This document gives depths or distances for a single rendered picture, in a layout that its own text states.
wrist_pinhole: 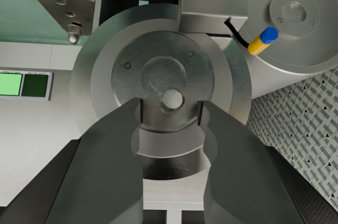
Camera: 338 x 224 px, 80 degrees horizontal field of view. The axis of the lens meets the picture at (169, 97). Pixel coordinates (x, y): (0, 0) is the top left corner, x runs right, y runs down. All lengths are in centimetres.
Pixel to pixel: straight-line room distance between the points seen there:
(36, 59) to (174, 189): 315
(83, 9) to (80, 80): 35
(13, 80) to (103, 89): 46
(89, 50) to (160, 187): 39
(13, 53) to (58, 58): 62
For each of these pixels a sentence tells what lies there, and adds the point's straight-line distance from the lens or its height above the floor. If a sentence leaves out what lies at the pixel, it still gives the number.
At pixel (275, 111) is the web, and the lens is 35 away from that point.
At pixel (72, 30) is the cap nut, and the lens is 57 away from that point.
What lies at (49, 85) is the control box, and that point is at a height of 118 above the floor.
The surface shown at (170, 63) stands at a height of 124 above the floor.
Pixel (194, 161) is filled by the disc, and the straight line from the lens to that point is 16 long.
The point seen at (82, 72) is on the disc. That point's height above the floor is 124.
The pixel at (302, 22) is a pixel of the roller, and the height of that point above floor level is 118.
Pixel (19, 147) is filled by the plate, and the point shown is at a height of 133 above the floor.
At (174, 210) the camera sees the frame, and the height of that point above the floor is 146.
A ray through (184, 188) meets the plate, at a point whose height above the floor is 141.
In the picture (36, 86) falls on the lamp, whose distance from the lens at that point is 58.
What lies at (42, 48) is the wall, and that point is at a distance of 350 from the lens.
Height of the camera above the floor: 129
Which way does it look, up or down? 11 degrees down
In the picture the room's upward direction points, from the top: 178 degrees counter-clockwise
